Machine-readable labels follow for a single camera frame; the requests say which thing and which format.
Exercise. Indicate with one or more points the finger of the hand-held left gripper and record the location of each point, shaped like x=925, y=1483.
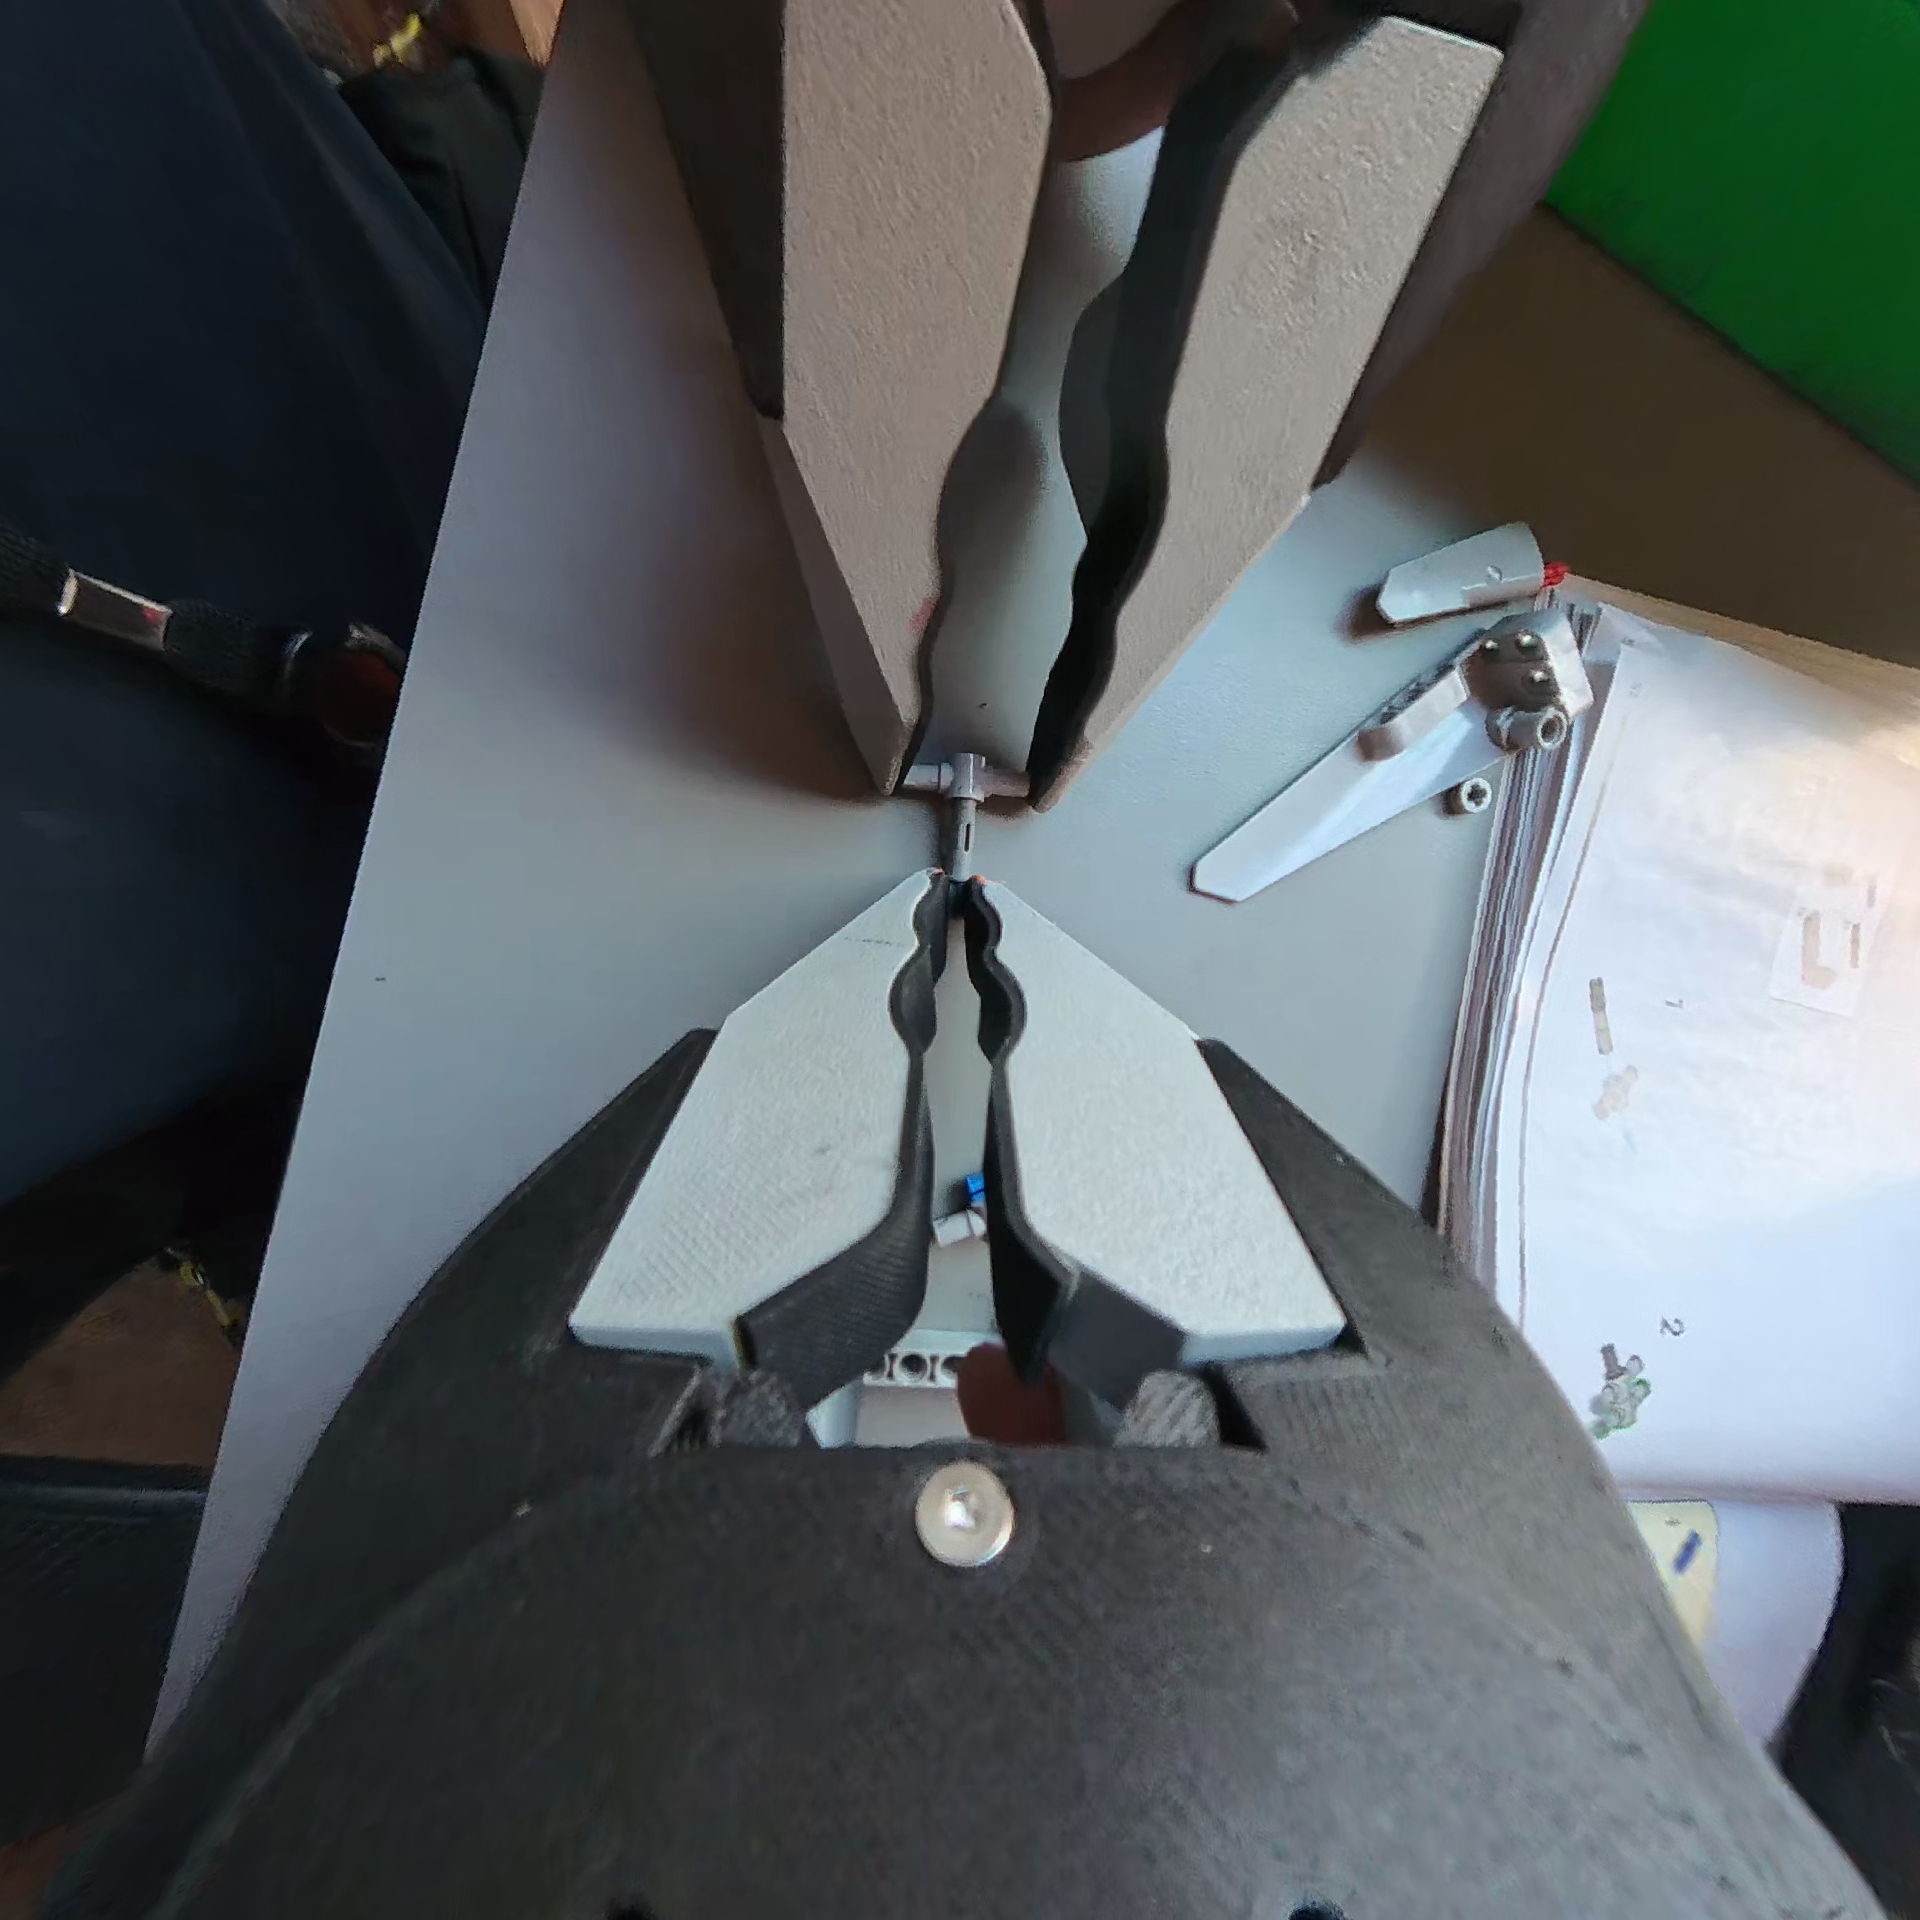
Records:
x=886, y=269
x=1290, y=299

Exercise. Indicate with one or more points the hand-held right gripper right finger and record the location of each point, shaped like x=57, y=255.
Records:
x=1155, y=1154

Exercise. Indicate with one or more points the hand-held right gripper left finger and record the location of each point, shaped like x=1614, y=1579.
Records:
x=781, y=1141

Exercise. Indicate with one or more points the light grey lego connector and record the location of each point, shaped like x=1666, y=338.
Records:
x=954, y=1228

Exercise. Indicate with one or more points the black lego pin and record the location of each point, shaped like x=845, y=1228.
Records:
x=961, y=832

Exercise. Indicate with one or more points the grey T-shaped lego connector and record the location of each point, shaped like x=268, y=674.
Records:
x=969, y=777

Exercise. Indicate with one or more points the grey lego beam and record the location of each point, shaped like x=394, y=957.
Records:
x=916, y=1364

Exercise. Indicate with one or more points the small grey lego panel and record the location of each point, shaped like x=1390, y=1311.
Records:
x=1455, y=579

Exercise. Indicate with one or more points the grey lego blade assembly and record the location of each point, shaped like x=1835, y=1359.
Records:
x=1319, y=818

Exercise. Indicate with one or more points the grey lego bush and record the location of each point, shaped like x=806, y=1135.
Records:
x=1478, y=796

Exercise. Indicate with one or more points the lego instruction booklet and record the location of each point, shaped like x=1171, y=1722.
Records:
x=1694, y=1080

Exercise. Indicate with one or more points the green board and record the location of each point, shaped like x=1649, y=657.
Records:
x=1725, y=181

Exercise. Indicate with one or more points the person's dark clothing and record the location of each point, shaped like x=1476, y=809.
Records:
x=195, y=376

